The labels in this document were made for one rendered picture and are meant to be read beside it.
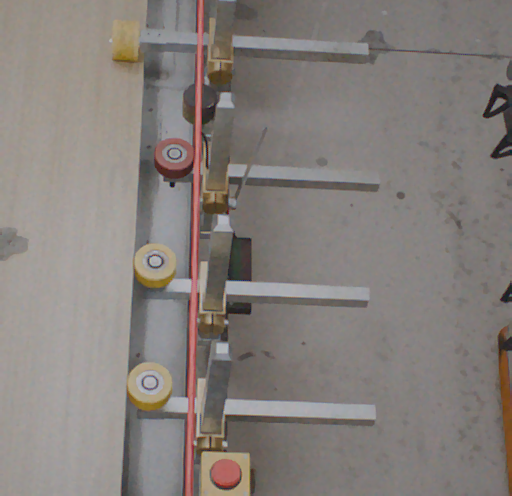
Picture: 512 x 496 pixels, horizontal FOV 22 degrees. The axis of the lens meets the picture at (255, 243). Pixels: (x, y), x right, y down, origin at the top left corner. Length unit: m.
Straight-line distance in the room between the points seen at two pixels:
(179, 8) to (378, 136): 0.87
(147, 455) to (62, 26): 0.90
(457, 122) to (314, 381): 0.97
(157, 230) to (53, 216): 0.38
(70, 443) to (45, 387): 0.11
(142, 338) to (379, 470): 0.86
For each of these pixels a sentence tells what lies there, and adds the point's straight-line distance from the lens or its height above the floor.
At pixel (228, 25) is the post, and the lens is 2.60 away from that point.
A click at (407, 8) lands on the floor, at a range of 4.19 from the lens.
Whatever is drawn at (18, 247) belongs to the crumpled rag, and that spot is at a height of 0.91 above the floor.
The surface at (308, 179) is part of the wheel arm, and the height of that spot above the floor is 0.86.
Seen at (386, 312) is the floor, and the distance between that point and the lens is 3.52.
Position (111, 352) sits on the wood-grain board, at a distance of 2.37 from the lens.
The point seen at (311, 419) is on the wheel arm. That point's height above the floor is 0.81.
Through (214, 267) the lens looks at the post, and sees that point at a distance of 2.36.
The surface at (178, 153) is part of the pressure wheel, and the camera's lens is 2.60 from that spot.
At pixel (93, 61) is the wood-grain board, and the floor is 0.90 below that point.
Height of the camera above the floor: 3.00
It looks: 57 degrees down
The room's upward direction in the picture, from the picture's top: 10 degrees clockwise
